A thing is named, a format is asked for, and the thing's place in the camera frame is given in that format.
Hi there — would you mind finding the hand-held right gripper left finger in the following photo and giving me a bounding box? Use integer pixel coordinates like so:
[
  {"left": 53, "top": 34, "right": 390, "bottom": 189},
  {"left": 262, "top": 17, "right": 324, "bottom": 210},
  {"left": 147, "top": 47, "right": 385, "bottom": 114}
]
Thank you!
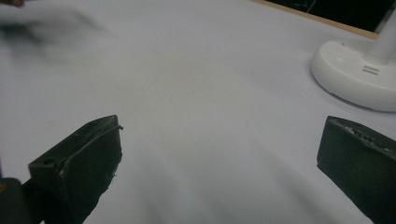
[{"left": 28, "top": 114, "right": 124, "bottom": 224}]

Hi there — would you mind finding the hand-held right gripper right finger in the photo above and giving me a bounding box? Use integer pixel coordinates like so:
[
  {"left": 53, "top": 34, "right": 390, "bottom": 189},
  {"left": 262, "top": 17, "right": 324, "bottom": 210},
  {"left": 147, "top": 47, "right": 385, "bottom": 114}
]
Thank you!
[{"left": 317, "top": 116, "right": 396, "bottom": 224}]

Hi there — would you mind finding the white round lamp base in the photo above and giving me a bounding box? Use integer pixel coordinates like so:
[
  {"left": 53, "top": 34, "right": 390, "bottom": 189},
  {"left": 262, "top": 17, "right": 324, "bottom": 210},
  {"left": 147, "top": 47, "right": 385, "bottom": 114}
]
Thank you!
[{"left": 310, "top": 8, "right": 396, "bottom": 113}]

